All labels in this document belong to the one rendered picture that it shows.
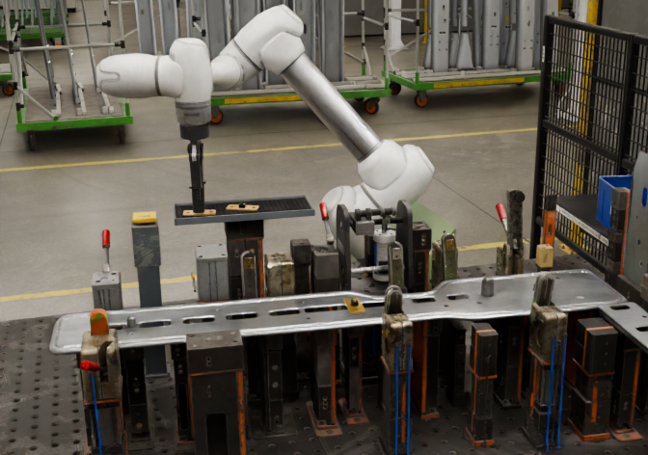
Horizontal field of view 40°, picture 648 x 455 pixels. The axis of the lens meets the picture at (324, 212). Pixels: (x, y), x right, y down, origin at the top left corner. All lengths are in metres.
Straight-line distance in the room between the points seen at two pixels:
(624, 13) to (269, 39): 2.63
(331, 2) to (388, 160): 6.71
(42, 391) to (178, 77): 0.92
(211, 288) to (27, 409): 0.59
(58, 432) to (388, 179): 1.22
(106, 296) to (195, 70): 0.59
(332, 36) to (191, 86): 7.23
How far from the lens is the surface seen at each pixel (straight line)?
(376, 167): 2.78
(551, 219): 2.44
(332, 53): 9.43
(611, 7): 5.09
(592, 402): 2.24
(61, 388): 2.55
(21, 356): 2.76
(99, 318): 1.96
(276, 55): 2.75
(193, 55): 2.24
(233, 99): 8.83
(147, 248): 2.38
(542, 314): 2.08
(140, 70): 2.27
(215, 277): 2.22
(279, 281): 2.24
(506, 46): 10.61
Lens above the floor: 1.88
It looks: 18 degrees down
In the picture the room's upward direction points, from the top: 1 degrees counter-clockwise
